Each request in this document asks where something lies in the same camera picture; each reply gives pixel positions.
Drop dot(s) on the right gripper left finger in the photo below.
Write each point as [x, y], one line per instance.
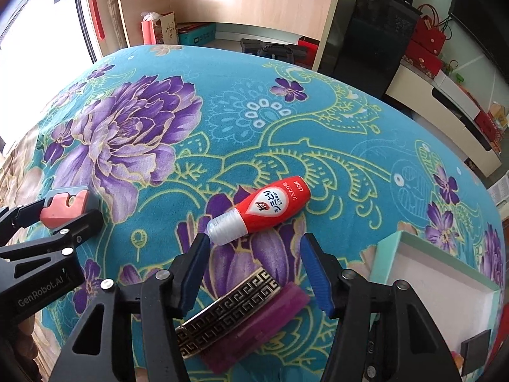
[100, 346]

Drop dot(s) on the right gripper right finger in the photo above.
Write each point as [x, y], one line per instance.
[384, 333]

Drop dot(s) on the black power adapter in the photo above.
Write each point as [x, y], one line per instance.
[474, 351]

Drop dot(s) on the coral blue sharpener block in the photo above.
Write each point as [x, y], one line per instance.
[64, 205]

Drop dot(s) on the mint white tray box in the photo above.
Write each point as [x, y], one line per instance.
[461, 300]

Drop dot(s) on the purple harmonica case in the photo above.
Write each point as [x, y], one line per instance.
[256, 330]

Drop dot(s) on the gold black patterned harmonica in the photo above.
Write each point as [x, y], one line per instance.
[228, 312]

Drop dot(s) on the red white bottle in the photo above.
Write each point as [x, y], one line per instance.
[261, 210]

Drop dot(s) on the floral blue tablecloth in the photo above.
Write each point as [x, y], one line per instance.
[169, 137]

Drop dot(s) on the white tv stand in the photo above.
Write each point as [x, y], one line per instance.
[414, 90]

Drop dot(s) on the red paper bag floor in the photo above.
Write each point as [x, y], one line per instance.
[159, 28]

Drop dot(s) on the teal storage box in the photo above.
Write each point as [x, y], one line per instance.
[196, 34]

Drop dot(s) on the red gift bag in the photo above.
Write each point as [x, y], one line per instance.
[427, 42]

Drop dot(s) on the black cabinet appliance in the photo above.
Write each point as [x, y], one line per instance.
[365, 42]

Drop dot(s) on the wooden shelf desk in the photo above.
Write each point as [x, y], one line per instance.
[281, 21]

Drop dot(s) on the television screen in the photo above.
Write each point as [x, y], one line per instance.
[485, 20]

